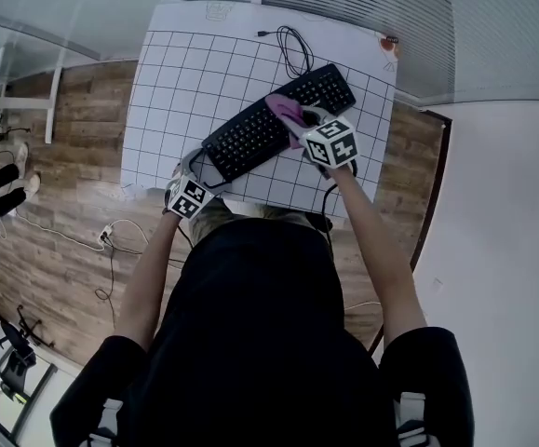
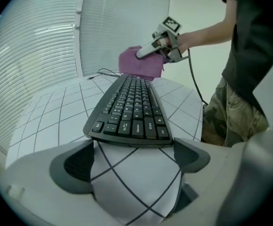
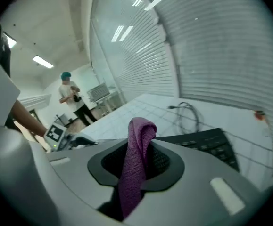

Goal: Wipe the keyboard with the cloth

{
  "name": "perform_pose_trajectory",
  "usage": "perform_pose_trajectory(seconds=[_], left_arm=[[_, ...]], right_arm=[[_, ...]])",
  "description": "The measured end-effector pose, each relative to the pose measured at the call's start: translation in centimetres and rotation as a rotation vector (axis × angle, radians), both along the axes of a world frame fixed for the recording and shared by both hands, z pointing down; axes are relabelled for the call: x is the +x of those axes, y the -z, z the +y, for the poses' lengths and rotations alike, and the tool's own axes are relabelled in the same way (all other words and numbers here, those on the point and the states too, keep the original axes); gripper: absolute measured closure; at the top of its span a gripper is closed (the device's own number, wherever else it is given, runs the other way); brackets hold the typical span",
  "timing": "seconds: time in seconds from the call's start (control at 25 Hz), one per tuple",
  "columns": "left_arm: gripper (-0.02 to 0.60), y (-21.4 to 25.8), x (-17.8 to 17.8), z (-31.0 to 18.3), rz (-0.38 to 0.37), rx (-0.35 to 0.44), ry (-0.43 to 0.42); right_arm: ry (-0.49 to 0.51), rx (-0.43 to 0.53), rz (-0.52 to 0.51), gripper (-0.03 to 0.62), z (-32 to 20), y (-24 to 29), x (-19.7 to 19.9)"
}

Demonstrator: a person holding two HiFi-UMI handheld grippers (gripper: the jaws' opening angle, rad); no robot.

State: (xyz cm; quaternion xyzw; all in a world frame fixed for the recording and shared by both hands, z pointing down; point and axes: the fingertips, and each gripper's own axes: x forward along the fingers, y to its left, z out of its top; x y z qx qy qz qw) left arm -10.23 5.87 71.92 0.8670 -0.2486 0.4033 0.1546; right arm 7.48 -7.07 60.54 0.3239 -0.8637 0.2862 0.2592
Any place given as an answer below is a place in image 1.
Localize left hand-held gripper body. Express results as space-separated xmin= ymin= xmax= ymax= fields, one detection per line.
xmin=164 ymin=174 xmax=218 ymax=223

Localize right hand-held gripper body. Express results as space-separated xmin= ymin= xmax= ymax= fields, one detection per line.
xmin=298 ymin=115 xmax=362 ymax=181

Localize purple cloth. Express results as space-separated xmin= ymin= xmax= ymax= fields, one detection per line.
xmin=264 ymin=93 xmax=319 ymax=151

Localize black keyboard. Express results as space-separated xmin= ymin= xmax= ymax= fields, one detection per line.
xmin=201 ymin=62 xmax=358 ymax=183

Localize person's left forearm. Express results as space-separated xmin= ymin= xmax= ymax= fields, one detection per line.
xmin=114 ymin=208 xmax=194 ymax=354

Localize person's right forearm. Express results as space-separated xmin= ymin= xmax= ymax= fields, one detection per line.
xmin=330 ymin=168 xmax=429 ymax=344

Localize table with white grid cloth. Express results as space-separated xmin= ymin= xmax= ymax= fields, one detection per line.
xmin=119 ymin=0 xmax=398 ymax=219

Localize person's olive trousers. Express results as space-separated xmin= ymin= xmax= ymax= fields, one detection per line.
xmin=188 ymin=197 xmax=333 ymax=251

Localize white window blinds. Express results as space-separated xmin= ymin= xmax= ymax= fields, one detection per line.
xmin=262 ymin=0 xmax=539 ymax=106

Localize white desk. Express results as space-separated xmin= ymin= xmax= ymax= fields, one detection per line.
xmin=0 ymin=47 xmax=63 ymax=145

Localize person's black shirt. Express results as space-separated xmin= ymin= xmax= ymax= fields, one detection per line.
xmin=48 ymin=216 xmax=476 ymax=447

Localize black framed glass table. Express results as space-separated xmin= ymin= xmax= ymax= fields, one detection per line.
xmin=0 ymin=346 xmax=60 ymax=441

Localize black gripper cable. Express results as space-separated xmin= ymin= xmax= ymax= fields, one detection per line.
xmin=320 ymin=159 xmax=359 ymax=233

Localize white floor cable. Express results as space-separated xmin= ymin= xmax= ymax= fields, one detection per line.
xmin=0 ymin=210 xmax=105 ymax=252
xmin=343 ymin=300 xmax=384 ymax=313
xmin=107 ymin=218 xmax=152 ymax=251

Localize black floor cable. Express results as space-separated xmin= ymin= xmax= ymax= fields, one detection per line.
xmin=93 ymin=244 xmax=118 ymax=331
xmin=109 ymin=242 xmax=147 ymax=257

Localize white shoulder strap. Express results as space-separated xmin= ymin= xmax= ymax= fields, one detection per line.
xmin=394 ymin=390 xmax=428 ymax=447
xmin=80 ymin=398 xmax=126 ymax=447

